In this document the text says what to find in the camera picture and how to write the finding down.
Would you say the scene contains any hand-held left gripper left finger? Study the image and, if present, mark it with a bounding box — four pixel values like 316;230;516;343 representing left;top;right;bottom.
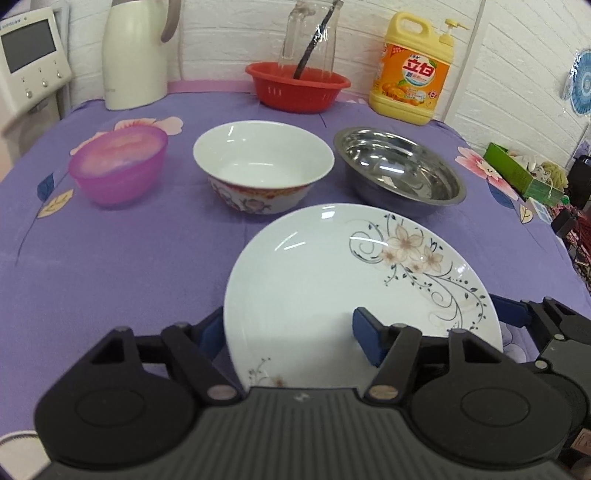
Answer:
88;308;245;401

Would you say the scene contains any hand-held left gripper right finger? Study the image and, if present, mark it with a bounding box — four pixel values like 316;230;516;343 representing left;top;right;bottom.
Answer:
353;307;509;402

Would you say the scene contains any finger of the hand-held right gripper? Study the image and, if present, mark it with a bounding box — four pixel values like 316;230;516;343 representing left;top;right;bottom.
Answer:
492;295;585;344

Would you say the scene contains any white floral plate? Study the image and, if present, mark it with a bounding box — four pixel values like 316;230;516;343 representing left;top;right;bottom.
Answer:
223;203;504;391

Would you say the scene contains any small blue white box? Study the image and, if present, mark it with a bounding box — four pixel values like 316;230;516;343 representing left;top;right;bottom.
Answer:
526;198;555;227

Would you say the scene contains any purple floral tablecloth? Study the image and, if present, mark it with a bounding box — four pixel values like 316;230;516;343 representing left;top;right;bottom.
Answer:
0;78;591;439

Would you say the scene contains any green cardboard box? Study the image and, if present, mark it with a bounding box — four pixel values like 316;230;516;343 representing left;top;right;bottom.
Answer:
484;142;565;206

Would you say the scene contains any dark box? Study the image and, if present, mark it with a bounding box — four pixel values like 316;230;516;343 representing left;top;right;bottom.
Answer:
566;154;591;208

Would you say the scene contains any stainless steel bowl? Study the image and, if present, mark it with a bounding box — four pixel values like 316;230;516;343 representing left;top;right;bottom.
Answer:
333;127;467;217

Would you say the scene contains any white bowl with floral band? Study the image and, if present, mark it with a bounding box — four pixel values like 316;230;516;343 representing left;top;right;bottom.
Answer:
192;120;335;216

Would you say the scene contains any pink plastic bowl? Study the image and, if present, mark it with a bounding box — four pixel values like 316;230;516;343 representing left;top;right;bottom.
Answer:
68;127;168;207

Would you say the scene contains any white object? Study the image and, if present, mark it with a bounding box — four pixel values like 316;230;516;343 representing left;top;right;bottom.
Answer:
0;430;49;480

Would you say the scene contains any red plastic basket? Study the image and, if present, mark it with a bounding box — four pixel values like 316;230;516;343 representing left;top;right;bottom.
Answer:
245;61;352;114

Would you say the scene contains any yellow detergent bottle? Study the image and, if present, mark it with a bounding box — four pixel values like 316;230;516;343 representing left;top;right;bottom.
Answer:
368;11;469;126

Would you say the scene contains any white thermos jug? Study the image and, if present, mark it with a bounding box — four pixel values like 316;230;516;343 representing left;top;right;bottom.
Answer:
102;0;182;112

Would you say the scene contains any clear glass jar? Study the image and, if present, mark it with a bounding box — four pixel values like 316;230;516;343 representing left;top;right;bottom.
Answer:
278;0;345;77

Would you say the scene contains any white appliance with screen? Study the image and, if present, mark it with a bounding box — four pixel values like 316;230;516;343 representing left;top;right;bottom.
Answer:
0;7;72;125

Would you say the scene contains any blue round wall ornament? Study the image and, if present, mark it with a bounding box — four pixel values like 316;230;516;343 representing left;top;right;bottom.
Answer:
561;46;591;114

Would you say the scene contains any black utensil handle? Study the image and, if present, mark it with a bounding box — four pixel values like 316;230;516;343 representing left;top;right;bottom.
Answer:
292;2;342;80

